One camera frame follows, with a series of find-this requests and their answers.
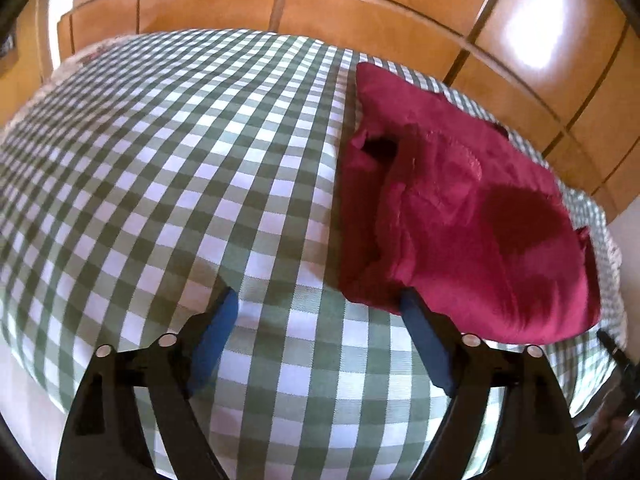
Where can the dark red fleece garment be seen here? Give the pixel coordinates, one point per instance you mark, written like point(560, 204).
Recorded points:
point(450, 210)

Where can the green checked blanket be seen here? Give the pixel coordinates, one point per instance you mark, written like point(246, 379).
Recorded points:
point(165, 170)

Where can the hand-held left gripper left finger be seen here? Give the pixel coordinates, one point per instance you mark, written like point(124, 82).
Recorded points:
point(215, 337)

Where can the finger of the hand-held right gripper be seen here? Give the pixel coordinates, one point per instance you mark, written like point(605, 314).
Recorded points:
point(617, 357)

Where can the wooden headboard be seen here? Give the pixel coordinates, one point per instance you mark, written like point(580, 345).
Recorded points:
point(380, 5)

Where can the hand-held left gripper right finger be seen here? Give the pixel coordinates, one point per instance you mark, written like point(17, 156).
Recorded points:
point(425, 337)

